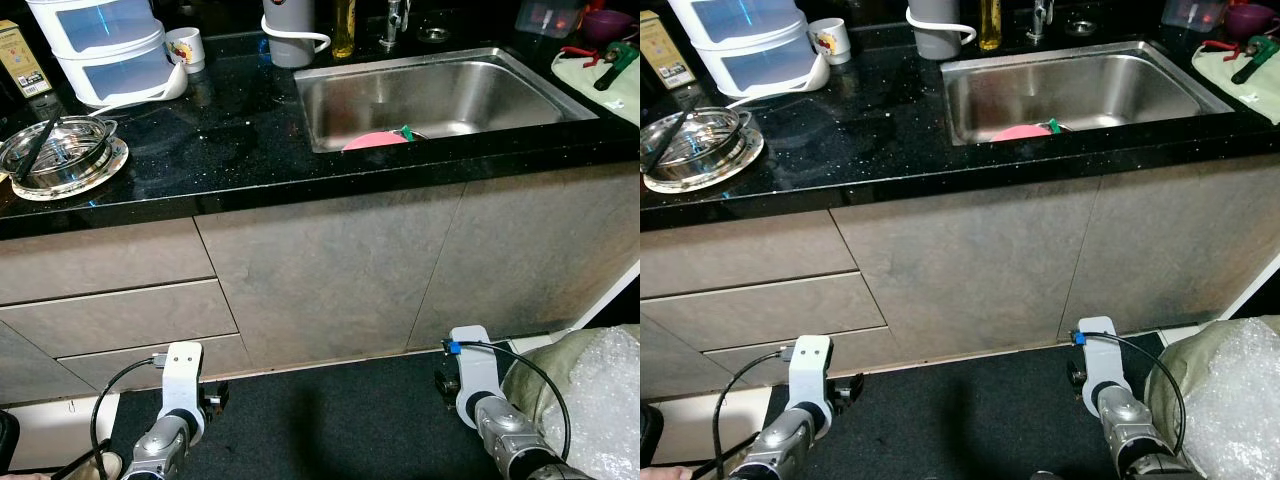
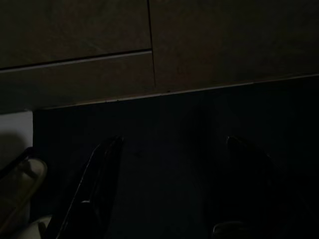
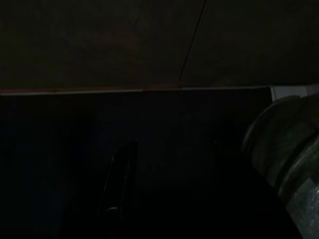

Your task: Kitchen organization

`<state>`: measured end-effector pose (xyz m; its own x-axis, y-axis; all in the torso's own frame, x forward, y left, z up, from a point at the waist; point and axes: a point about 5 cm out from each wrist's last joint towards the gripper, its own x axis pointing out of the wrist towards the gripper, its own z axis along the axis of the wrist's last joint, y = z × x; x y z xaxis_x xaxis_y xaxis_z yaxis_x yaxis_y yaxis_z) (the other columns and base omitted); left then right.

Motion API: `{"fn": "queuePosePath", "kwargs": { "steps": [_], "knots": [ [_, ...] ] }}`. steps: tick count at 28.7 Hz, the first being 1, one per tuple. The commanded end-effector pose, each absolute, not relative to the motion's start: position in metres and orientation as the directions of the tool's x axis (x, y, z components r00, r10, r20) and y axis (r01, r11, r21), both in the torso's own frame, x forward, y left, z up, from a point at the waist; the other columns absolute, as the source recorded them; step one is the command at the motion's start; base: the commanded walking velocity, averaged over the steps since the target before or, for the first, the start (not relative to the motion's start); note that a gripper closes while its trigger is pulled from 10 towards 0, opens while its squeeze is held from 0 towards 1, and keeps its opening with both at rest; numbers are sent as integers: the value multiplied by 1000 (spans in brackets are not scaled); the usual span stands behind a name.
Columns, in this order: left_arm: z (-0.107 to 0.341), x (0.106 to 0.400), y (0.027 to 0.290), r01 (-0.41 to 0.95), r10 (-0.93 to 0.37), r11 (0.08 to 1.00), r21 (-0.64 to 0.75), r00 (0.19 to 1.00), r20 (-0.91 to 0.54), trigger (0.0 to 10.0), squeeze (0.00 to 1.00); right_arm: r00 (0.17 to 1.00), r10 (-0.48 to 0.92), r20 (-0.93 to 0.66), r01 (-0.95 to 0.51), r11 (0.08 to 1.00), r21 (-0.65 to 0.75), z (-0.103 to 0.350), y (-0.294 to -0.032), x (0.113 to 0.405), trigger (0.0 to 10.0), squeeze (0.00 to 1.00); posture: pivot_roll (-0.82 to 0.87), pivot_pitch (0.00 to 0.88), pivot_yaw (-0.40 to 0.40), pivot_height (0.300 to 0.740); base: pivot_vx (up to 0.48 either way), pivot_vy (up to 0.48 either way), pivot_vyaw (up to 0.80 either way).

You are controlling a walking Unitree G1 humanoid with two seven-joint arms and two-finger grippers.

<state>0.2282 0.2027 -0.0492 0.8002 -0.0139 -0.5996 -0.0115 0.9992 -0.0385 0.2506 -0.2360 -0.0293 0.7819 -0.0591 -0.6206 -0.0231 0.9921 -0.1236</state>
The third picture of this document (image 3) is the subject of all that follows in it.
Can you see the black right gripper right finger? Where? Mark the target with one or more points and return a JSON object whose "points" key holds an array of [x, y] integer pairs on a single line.
{"points": [[224, 189]]}

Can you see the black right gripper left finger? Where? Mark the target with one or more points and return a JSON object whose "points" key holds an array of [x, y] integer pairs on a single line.
{"points": [[117, 184]]}

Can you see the olive sack with bubble wrap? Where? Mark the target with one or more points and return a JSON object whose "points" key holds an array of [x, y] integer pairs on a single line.
{"points": [[286, 149]]}

